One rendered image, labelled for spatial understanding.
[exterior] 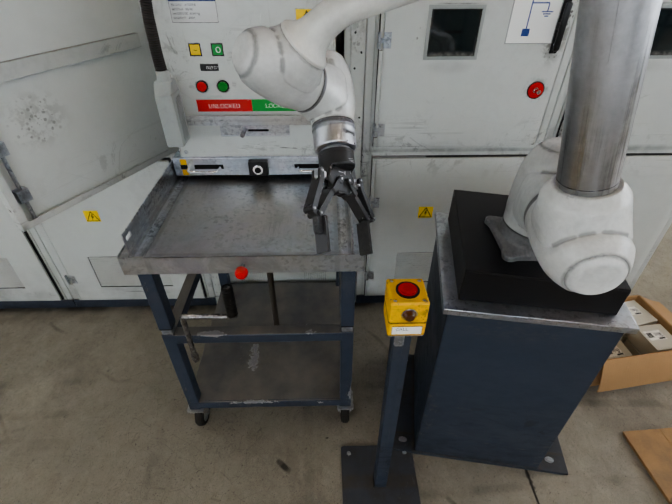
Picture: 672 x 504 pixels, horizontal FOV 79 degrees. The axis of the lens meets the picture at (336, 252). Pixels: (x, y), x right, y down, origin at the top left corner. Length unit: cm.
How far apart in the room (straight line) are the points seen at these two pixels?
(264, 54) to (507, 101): 110
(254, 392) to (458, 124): 123
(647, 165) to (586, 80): 133
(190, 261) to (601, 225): 89
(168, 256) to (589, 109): 93
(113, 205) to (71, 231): 25
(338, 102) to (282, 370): 108
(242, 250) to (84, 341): 132
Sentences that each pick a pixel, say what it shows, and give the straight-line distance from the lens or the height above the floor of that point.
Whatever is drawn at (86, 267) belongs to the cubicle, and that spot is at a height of 27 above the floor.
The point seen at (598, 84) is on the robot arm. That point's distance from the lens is 76.
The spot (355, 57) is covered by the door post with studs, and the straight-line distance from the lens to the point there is 153.
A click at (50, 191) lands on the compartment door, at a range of 145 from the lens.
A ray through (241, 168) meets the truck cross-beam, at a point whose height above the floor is 89.
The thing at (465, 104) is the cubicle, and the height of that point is 100.
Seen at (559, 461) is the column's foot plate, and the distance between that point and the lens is 180.
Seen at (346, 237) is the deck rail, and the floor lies 85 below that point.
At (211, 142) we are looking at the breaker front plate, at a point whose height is 97.
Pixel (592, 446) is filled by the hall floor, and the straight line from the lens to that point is 191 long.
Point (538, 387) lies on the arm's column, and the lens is 136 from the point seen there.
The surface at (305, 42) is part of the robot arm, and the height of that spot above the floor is 134.
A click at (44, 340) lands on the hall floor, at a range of 236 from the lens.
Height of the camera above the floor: 148
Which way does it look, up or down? 38 degrees down
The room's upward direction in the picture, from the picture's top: straight up
